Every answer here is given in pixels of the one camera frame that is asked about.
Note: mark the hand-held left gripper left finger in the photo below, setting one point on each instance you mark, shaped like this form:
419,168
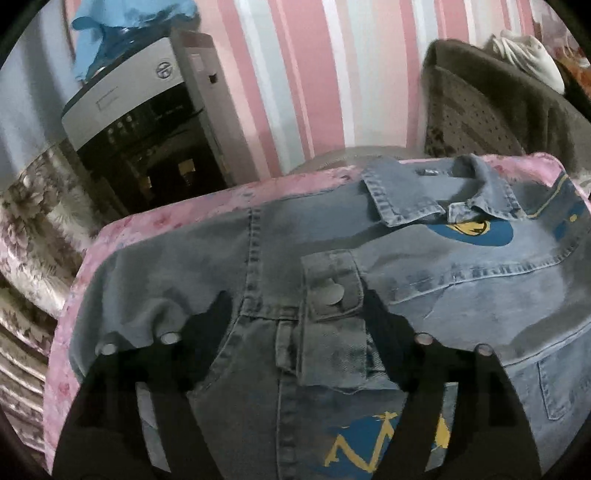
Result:
210,318

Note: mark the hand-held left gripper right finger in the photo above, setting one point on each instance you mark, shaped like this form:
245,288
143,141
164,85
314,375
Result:
383,318

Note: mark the blue denim jacket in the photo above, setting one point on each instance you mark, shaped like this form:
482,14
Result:
207,258

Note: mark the pink floral bed sheet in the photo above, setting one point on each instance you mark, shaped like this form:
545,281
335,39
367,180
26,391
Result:
152,221

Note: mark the beige floral fabric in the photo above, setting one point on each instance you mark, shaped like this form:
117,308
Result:
37,221

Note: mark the brown blanket covered sofa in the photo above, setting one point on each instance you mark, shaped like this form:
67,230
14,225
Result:
485,106

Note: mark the grey water dispenser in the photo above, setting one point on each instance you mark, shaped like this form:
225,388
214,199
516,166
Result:
138,92

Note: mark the white cloth bundle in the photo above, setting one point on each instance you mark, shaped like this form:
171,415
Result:
526,55

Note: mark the light blue cloth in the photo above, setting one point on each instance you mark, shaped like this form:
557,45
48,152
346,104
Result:
115,27

